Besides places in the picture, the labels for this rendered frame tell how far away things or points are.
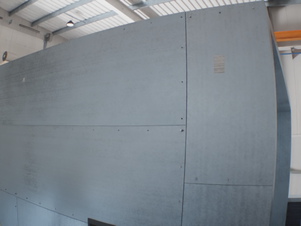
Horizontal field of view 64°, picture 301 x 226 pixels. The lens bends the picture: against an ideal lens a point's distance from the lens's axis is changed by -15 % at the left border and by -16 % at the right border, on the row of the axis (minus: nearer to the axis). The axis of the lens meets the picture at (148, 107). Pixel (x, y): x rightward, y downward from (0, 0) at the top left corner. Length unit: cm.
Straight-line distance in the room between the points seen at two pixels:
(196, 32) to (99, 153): 78
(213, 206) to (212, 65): 61
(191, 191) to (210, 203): 10
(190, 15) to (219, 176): 75
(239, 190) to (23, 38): 1249
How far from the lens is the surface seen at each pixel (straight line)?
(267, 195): 114
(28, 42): 1323
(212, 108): 118
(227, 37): 124
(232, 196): 117
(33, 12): 1273
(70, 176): 166
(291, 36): 981
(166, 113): 127
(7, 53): 1156
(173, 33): 135
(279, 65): 194
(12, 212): 233
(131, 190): 137
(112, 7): 1012
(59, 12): 1206
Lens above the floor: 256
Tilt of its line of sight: 7 degrees up
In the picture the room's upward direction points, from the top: 2 degrees clockwise
